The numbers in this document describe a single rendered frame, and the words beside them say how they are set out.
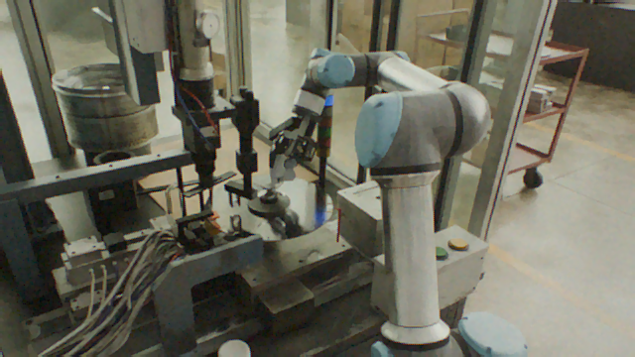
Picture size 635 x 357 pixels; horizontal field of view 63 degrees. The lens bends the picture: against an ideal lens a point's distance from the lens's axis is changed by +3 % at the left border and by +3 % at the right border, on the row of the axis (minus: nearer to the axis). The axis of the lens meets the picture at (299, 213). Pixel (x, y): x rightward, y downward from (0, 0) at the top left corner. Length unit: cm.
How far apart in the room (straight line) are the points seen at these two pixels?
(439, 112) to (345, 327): 61
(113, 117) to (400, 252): 115
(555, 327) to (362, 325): 148
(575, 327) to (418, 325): 181
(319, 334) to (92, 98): 101
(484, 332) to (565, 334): 164
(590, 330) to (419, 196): 191
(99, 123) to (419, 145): 117
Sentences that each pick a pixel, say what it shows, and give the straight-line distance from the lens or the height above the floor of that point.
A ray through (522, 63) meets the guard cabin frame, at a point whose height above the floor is 132.
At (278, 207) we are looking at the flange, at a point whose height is 96.
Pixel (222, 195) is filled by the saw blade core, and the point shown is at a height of 95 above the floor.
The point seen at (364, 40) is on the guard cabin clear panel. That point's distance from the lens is 160.
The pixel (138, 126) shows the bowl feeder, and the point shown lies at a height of 97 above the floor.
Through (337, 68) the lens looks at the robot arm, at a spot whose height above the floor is 130.
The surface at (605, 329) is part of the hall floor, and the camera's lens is 270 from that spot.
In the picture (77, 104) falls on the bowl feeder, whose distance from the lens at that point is 175.
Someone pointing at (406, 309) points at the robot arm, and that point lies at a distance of 87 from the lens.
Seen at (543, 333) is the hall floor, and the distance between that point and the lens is 254.
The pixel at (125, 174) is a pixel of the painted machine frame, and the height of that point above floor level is 103.
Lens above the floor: 161
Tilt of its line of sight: 32 degrees down
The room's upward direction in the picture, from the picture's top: 1 degrees clockwise
